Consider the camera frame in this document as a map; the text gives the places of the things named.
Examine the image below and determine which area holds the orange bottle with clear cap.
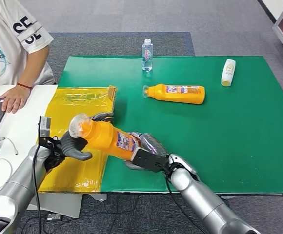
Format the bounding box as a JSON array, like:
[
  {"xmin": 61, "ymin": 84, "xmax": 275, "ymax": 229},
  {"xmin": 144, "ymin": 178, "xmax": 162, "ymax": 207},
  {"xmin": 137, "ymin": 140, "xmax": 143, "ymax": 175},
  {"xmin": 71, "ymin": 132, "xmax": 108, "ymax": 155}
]
[{"xmin": 142, "ymin": 84, "xmax": 206, "ymax": 105}]

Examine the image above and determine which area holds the green table mat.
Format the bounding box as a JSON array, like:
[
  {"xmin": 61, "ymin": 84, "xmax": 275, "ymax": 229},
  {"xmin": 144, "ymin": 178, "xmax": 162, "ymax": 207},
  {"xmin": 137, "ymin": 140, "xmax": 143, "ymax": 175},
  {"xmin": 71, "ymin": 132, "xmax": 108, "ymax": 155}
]
[{"xmin": 58, "ymin": 56, "xmax": 283, "ymax": 195}]

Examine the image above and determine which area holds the orange bottle with white cap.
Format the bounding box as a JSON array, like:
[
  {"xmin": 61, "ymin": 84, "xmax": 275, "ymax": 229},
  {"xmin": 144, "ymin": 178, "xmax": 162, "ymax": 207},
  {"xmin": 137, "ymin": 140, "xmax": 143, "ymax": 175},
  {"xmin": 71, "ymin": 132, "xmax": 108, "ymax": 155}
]
[{"xmin": 69, "ymin": 113, "xmax": 142, "ymax": 161}]

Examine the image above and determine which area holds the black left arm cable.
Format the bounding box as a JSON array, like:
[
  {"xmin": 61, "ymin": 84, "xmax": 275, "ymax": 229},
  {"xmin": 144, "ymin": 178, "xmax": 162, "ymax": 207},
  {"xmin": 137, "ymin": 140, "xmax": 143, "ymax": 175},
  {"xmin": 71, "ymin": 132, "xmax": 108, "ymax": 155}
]
[{"xmin": 32, "ymin": 144, "xmax": 42, "ymax": 234}]

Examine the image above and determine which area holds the person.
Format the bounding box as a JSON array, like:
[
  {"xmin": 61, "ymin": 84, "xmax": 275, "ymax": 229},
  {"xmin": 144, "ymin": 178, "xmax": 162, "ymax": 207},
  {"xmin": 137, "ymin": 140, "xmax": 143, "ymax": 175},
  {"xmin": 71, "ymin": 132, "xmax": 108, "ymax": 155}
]
[{"xmin": 0, "ymin": 0, "xmax": 55, "ymax": 114}]

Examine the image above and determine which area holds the grey table bracket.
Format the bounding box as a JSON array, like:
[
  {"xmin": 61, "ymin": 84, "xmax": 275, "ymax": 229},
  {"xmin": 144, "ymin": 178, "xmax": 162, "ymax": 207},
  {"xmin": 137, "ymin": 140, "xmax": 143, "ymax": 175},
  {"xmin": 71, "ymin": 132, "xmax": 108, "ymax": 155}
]
[{"xmin": 89, "ymin": 194, "xmax": 107, "ymax": 203}]

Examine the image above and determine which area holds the red bracelet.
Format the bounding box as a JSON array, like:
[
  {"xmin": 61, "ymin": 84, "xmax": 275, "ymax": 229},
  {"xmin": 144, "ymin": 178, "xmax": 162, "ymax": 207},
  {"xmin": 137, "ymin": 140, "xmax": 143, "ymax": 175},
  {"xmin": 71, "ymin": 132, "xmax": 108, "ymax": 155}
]
[{"xmin": 16, "ymin": 82, "xmax": 33, "ymax": 90}]

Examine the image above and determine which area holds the floor power strip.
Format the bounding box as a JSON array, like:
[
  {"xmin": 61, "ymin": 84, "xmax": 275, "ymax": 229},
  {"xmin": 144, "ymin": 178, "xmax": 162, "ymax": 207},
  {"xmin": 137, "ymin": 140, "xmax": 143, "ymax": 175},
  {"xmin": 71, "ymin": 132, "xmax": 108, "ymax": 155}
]
[{"xmin": 46, "ymin": 213, "xmax": 64, "ymax": 222}]

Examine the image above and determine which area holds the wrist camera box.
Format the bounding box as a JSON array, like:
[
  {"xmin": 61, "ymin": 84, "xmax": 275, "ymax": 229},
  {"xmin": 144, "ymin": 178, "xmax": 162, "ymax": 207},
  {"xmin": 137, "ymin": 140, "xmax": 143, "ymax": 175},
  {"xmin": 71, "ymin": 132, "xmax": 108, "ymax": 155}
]
[
  {"xmin": 132, "ymin": 147, "xmax": 169, "ymax": 174},
  {"xmin": 38, "ymin": 116, "xmax": 59, "ymax": 149}
]

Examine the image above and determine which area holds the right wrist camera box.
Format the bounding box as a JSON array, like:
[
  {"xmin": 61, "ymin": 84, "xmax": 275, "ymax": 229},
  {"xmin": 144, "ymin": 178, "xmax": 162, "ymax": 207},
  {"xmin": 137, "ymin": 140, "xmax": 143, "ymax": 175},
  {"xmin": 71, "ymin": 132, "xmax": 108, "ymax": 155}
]
[{"xmin": 132, "ymin": 147, "xmax": 169, "ymax": 174}]

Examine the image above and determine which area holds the grey table support plate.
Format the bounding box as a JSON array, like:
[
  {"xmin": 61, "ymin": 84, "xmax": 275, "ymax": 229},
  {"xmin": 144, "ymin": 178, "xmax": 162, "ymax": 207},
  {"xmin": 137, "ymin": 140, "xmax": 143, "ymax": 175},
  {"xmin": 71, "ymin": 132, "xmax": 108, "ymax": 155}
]
[{"xmin": 27, "ymin": 193, "xmax": 83, "ymax": 219}]

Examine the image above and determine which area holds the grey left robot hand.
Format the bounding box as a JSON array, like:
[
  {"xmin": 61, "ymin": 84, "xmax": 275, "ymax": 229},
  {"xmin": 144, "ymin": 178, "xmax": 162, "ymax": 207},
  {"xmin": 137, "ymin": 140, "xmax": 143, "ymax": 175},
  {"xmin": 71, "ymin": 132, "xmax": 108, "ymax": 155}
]
[{"xmin": 59, "ymin": 112, "xmax": 114, "ymax": 161}]

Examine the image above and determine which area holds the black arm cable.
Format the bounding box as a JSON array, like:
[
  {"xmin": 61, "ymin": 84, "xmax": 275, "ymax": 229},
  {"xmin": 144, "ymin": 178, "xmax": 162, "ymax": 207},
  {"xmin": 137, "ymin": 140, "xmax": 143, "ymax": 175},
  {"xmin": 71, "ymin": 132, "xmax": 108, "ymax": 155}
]
[
  {"xmin": 32, "ymin": 144, "xmax": 42, "ymax": 234},
  {"xmin": 164, "ymin": 167, "xmax": 207, "ymax": 234}
]

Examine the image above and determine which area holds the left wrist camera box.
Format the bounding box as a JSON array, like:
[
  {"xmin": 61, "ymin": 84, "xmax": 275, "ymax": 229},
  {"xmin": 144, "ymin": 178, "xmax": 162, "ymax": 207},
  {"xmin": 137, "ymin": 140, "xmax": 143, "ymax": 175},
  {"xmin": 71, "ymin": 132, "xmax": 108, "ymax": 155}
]
[{"xmin": 38, "ymin": 116, "xmax": 59, "ymax": 149}]

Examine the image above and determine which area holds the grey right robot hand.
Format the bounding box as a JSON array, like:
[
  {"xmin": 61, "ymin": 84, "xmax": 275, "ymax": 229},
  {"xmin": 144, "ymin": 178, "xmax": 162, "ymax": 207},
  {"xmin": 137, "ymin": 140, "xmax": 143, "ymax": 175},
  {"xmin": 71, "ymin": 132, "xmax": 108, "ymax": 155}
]
[{"xmin": 125, "ymin": 132, "xmax": 169, "ymax": 171}]

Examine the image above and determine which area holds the yellow film wrapped cardboard box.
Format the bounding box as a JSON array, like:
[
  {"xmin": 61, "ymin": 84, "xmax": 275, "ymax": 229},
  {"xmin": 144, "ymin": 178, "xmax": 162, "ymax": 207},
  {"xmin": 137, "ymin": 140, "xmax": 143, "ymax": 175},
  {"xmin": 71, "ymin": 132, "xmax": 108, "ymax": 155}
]
[{"xmin": 38, "ymin": 85, "xmax": 117, "ymax": 194}]

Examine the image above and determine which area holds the person's hand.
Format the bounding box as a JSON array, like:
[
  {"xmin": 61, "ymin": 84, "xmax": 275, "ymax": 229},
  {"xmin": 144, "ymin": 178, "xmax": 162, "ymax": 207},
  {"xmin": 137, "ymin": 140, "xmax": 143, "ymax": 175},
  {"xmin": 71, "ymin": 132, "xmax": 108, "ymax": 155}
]
[{"xmin": 0, "ymin": 84, "xmax": 31, "ymax": 114}]

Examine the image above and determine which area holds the white cream bottle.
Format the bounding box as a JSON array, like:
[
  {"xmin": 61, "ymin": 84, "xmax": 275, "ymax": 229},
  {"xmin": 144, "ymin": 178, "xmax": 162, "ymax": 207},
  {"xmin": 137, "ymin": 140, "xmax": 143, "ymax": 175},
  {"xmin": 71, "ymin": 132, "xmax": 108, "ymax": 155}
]
[{"xmin": 221, "ymin": 59, "xmax": 236, "ymax": 87}]

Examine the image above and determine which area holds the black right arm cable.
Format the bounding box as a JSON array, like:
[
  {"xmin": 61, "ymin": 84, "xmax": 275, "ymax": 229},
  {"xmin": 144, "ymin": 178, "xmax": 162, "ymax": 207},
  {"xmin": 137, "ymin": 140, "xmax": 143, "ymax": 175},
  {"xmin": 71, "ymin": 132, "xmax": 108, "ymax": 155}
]
[{"xmin": 164, "ymin": 167, "xmax": 207, "ymax": 234}]

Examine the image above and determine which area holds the clear water bottle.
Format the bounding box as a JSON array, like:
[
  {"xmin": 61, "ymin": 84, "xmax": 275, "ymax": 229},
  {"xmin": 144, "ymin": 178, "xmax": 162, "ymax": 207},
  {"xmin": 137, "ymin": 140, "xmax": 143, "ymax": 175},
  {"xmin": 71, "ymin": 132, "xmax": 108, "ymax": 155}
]
[{"xmin": 142, "ymin": 39, "xmax": 154, "ymax": 72}]

